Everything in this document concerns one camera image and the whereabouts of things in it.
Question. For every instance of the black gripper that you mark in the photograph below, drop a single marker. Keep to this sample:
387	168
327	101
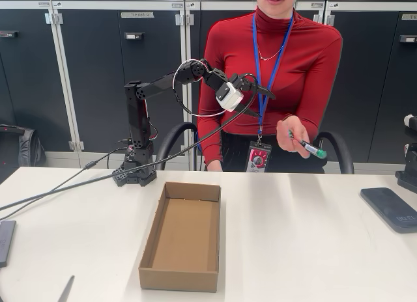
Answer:
248	88

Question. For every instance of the green edding marker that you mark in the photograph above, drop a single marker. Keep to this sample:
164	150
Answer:
314	149

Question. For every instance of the idle black robot arm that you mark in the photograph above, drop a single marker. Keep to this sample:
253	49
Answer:
410	172

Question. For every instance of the person's left forearm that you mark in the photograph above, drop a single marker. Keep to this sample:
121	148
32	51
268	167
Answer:
316	126

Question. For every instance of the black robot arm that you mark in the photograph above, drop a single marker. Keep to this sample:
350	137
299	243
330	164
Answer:
137	119

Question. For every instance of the person's right forearm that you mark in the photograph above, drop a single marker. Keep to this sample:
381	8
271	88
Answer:
208	145

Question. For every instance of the person in red turtleneck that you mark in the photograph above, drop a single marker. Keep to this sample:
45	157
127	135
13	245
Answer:
228	48

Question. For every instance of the person's left hand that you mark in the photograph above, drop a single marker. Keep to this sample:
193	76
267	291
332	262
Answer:
291	132

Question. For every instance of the person's right hand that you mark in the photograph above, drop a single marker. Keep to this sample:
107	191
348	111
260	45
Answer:
215	166

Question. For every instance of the pink black ID badge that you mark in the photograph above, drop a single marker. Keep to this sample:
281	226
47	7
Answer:
259	159

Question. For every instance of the black office chair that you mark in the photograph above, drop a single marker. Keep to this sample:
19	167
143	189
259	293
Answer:
185	126

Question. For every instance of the team tape label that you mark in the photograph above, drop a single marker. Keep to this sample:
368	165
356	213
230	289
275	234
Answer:
137	15

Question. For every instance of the open brown cardboard box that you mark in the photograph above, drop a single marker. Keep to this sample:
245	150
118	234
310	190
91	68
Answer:
182	233

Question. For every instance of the black smartphone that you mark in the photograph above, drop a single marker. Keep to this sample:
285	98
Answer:
391	207

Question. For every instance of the cut-off tape label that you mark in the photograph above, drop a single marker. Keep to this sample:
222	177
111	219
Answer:
410	17

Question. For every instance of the black backpack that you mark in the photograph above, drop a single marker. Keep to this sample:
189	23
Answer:
19	149

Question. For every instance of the grey metal scissors blade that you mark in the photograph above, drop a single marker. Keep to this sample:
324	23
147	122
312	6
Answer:
66	290

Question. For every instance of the flat dark grey device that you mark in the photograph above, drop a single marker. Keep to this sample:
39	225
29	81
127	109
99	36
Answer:
6	243

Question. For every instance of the white silver wrist camera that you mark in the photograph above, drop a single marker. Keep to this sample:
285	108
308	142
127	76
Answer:
229	97

